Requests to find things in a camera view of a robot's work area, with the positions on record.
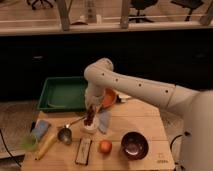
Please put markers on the metal ladle spoon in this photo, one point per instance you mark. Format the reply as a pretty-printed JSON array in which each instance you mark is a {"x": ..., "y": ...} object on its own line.
[{"x": 64, "y": 134}]

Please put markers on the dark brown bowl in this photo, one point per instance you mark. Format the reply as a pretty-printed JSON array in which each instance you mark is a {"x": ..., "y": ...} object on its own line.
[{"x": 134, "y": 146}]

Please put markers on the orange fruit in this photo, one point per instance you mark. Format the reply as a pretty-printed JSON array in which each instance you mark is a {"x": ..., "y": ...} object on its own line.
[{"x": 105, "y": 146}]

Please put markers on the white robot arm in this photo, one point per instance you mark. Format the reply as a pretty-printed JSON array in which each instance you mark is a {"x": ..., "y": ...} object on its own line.
[{"x": 195, "y": 107}]

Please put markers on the light blue cloth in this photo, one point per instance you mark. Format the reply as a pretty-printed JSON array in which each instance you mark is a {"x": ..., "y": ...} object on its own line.
[{"x": 104, "y": 119}]

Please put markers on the blue sponge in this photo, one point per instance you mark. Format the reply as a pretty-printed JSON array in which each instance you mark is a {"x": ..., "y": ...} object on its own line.
[{"x": 40, "y": 129}]

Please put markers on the office chair right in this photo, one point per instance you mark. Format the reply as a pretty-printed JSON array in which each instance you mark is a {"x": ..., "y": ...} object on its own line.
[{"x": 190, "y": 4}]

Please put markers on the green plastic tray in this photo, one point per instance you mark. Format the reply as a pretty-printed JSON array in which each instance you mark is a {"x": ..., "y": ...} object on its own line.
[{"x": 63, "y": 94}]

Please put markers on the office chair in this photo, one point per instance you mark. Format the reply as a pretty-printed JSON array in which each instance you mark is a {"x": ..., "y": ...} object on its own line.
[
  {"x": 141, "y": 5},
  {"x": 35, "y": 4},
  {"x": 190, "y": 4}
]

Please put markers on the orange bowl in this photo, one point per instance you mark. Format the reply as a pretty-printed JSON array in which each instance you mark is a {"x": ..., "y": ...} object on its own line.
[{"x": 109, "y": 98}]

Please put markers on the green plastic cup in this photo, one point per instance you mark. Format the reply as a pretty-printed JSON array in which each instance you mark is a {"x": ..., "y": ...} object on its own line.
[{"x": 29, "y": 143}]

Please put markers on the black rectangular box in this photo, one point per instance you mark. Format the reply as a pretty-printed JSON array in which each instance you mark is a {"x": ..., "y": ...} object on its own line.
[{"x": 82, "y": 156}]

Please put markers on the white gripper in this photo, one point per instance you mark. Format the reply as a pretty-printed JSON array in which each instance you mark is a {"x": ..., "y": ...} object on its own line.
[{"x": 94, "y": 96}]

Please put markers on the office chair centre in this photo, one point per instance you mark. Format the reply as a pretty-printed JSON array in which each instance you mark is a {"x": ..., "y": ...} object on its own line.
[{"x": 141, "y": 5}]

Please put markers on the dark purple grapes bunch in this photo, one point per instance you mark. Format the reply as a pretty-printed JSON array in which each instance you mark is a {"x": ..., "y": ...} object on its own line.
[{"x": 90, "y": 116}]

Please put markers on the yellow banana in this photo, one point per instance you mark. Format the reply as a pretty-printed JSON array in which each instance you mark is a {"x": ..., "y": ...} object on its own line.
[{"x": 46, "y": 146}]

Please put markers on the office chair left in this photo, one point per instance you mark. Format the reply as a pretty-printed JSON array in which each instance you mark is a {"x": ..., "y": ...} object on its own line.
[{"x": 35, "y": 4}]

